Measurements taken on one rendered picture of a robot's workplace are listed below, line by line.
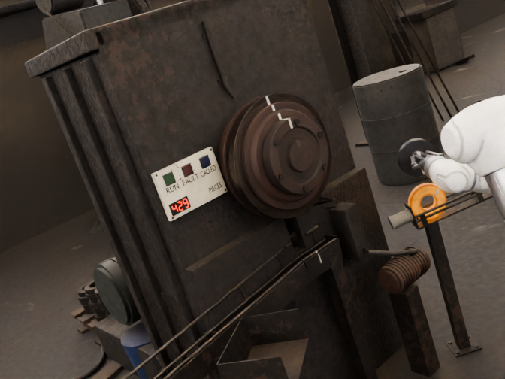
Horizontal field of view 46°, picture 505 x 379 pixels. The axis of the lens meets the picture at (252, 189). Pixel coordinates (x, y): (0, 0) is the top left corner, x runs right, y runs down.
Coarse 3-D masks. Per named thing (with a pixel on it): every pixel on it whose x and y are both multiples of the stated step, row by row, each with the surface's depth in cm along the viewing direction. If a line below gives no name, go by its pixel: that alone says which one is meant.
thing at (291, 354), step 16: (240, 320) 197; (256, 320) 197; (272, 320) 196; (288, 320) 194; (240, 336) 194; (256, 336) 199; (272, 336) 198; (288, 336) 196; (304, 336) 194; (224, 352) 181; (240, 352) 192; (256, 352) 197; (272, 352) 194; (288, 352) 191; (304, 352) 188; (224, 368) 175; (240, 368) 173; (256, 368) 172; (272, 368) 170; (288, 368) 184
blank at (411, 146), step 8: (408, 144) 235; (416, 144) 236; (424, 144) 236; (400, 152) 237; (408, 152) 236; (424, 152) 237; (400, 160) 237; (408, 160) 237; (408, 168) 238; (416, 168) 238; (416, 176) 239
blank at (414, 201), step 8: (424, 184) 244; (432, 184) 243; (416, 192) 243; (424, 192) 244; (432, 192) 244; (440, 192) 244; (408, 200) 247; (416, 200) 244; (440, 200) 245; (416, 208) 245; (424, 208) 247; (440, 208) 246; (432, 216) 246
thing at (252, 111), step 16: (272, 96) 218; (288, 96) 223; (240, 112) 218; (256, 112) 214; (240, 128) 210; (240, 144) 210; (240, 160) 210; (240, 176) 211; (240, 192) 215; (320, 192) 233; (256, 208) 215; (272, 208) 219; (304, 208) 229
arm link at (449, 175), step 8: (440, 160) 208; (448, 160) 206; (432, 168) 209; (440, 168) 203; (448, 168) 201; (456, 168) 199; (464, 168) 201; (432, 176) 208; (440, 176) 202; (448, 176) 199; (456, 176) 198; (464, 176) 198; (472, 176) 203; (440, 184) 203; (448, 184) 199; (456, 184) 199; (464, 184) 199; (472, 184) 204; (448, 192) 203; (456, 192) 200
